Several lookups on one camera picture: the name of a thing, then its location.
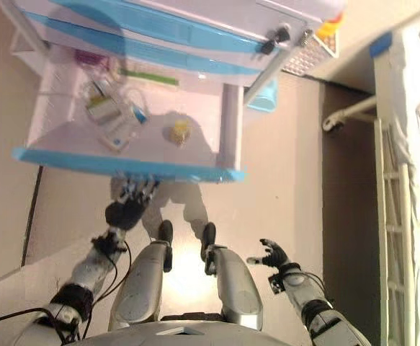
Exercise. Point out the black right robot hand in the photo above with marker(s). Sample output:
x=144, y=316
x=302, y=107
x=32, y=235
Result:
x=276, y=257

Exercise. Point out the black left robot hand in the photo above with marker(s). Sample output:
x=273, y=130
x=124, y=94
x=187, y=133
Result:
x=128, y=212

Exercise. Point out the blue fronted cart drawer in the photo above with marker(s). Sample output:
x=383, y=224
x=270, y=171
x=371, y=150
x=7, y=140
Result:
x=159, y=54
x=123, y=166
x=177, y=29

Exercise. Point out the yellow medicine bottle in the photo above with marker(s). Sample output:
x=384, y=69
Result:
x=177, y=133

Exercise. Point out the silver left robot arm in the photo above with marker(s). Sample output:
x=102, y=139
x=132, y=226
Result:
x=90, y=270

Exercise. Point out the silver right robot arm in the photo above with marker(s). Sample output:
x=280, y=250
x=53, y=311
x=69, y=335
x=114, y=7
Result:
x=310, y=295

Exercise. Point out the blue white medicine box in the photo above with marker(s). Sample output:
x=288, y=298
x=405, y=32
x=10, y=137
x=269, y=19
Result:
x=121, y=133

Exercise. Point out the pink medicine box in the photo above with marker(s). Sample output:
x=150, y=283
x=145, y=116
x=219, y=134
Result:
x=89, y=57

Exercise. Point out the silver right robot leg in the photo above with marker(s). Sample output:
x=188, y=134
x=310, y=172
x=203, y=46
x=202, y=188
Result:
x=235, y=284

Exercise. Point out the grey robot torso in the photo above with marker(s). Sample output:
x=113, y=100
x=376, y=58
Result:
x=195, y=335

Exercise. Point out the long green white box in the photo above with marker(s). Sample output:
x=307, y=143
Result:
x=148, y=77

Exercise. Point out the white hospital bed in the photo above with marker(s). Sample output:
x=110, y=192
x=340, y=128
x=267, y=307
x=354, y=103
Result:
x=389, y=180

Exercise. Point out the bed caster wheel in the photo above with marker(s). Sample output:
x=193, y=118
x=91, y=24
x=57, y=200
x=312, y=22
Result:
x=331, y=122

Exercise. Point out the waste bin with blue lid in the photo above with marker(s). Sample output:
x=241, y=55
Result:
x=265, y=97

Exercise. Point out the black cart keys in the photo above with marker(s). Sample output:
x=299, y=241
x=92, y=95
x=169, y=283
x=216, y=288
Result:
x=272, y=39

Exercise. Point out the white medical cart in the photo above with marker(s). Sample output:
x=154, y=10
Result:
x=231, y=14

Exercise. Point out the yellow sharps container red lid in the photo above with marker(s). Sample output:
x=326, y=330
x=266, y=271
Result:
x=328, y=29

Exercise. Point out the blue tape patch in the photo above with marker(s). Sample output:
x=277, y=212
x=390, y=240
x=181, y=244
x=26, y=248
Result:
x=382, y=45

